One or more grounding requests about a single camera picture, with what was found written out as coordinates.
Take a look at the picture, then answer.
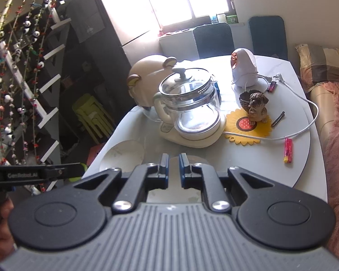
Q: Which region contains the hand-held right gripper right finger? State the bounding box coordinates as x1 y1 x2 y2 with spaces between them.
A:
179 153 274 213

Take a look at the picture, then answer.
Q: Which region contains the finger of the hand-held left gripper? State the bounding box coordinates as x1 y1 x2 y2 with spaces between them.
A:
45 162 86 180

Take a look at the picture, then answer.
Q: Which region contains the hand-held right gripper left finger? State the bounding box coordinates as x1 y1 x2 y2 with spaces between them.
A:
73 153 170 213

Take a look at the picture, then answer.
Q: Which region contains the person's left hand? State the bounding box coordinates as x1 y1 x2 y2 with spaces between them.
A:
0 197 16 261

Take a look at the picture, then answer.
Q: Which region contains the stack of green stools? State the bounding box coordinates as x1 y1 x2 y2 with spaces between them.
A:
72 93 115 145

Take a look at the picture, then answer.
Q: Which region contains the glass kettle with cream base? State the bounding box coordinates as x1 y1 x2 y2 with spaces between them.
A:
153 68 227 149

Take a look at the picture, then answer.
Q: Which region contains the yellow sunflower coaster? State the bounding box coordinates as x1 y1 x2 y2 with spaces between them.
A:
224 109 272 146

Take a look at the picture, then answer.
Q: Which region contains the grey round turntable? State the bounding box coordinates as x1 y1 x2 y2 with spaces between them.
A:
99 56 320 193

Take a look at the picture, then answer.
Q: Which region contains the brown woven basket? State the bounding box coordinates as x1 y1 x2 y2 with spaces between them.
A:
239 90 257 111

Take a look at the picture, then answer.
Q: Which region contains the brown dog figurine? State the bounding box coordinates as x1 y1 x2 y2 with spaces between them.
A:
248 92 269 124

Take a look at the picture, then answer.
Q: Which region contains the dark shelf partition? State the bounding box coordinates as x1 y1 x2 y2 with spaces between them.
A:
0 0 132 194

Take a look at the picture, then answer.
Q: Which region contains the cream bear-shaped container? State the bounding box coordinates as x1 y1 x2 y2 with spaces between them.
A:
127 56 178 114

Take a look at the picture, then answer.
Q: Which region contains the red and yellow lighter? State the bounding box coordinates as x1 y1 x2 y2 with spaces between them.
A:
283 138 294 163

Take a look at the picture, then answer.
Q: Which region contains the white facial steamer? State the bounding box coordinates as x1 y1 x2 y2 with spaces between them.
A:
230 48 269 89

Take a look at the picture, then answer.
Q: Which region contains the panda and flower garland curtain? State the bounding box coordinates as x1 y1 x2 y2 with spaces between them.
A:
0 0 61 175

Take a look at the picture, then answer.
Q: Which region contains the dark teal chair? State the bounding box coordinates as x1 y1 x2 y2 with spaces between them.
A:
248 15 289 61
193 23 234 61

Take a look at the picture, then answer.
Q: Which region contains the beige sofa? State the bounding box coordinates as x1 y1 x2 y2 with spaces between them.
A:
311 86 335 147

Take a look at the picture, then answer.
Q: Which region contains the grey cabinet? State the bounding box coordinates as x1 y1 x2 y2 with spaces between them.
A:
66 0 162 72

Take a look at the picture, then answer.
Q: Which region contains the plaid pillow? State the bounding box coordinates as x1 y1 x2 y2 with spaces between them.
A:
295 44 339 91

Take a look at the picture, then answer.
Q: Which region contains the white power cable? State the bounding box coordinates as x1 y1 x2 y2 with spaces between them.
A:
224 73 320 142

